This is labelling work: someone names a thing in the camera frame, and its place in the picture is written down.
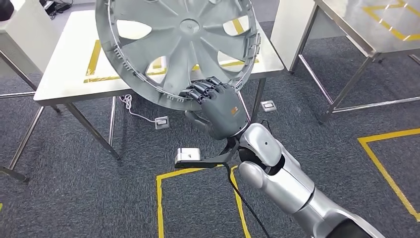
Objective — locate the white floor power socket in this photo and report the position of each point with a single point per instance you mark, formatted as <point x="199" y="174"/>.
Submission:
<point x="268" y="106"/>
<point x="162" y="122"/>

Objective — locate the white side table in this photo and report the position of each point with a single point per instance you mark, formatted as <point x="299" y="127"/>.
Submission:
<point x="29" y="39"/>

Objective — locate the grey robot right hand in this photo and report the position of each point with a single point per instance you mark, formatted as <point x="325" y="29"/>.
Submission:
<point x="224" y="111"/>

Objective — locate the silver plastic wheel hubcap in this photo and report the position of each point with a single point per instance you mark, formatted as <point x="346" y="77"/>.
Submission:
<point x="188" y="24"/>

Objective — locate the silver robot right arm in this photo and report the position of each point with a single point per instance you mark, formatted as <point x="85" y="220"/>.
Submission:
<point x="288" y="187"/>

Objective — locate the stainless steel workbench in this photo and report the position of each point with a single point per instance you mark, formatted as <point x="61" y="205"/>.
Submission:
<point x="69" y="49"/>
<point x="377" y="36"/>

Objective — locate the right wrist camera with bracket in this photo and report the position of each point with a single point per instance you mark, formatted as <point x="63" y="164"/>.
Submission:
<point x="187" y="154"/>

